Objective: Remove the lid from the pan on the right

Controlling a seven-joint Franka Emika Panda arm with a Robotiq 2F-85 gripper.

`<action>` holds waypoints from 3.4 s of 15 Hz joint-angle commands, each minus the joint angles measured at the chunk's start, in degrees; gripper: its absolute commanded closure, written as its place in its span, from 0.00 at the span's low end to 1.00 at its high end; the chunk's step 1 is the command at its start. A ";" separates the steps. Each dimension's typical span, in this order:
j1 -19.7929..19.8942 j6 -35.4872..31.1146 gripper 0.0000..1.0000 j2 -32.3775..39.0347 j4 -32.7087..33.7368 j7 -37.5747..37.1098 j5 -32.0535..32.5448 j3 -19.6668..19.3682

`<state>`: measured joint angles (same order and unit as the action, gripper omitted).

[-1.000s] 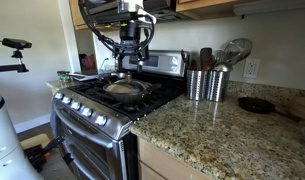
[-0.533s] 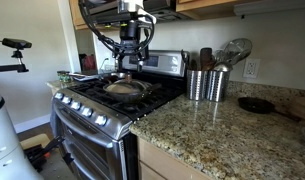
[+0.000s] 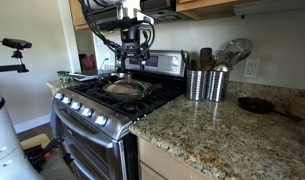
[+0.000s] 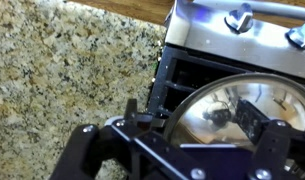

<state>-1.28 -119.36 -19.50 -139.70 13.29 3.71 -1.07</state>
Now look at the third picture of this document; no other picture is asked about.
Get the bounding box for red cloth bag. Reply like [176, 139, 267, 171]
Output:
[83, 54, 97, 72]

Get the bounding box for wire mesh skimmer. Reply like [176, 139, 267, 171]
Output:
[222, 37, 254, 65]

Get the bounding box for wooden lower cabinet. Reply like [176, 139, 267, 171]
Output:
[136, 135, 213, 180]

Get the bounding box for black stand legs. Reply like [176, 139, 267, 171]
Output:
[24, 135, 75, 174]

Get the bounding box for small black cast iron skillet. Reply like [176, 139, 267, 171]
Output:
[237, 96, 304, 122]

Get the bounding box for dark range hood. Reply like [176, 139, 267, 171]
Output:
[90, 0, 194, 32]

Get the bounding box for stainless steel gas stove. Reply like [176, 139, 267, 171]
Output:
[50, 49, 190, 180]

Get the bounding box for wooden upper cabinet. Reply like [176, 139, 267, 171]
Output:
[68, 0, 90, 32]
[175, 0, 260, 22]

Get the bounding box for black stereo camera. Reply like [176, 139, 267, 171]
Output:
[1, 37, 33, 51]

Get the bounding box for glass pot lid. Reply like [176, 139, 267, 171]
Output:
[104, 73, 149, 95]

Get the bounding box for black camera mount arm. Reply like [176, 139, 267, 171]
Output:
[0, 49, 30, 74]

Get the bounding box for small glass spice jars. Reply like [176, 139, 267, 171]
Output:
[56, 70, 72, 84]

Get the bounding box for dark wooden spatula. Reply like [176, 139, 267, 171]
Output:
[199, 47, 214, 71]

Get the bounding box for light wooden board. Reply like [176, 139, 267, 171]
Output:
[19, 132, 52, 152]

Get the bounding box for shiny steel frying pan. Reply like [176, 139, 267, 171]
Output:
[99, 72, 127, 85]

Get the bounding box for wooden cabinet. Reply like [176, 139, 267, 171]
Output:
[68, 0, 90, 32]
[136, 135, 213, 180]
[175, 0, 260, 22]

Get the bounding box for wooden cutting board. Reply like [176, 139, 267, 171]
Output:
[289, 95, 305, 124]

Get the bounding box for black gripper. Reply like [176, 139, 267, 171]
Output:
[114, 25, 152, 73]

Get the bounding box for steel ladle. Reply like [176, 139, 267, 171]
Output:
[213, 61, 234, 73]

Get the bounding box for white wall outlet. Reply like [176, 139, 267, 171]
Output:
[242, 58, 262, 80]

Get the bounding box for perforated steel utensil holder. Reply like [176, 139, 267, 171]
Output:
[205, 69, 232, 103]
[185, 69, 209, 102]

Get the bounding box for black slotted utensil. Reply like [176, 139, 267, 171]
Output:
[180, 49, 192, 71]

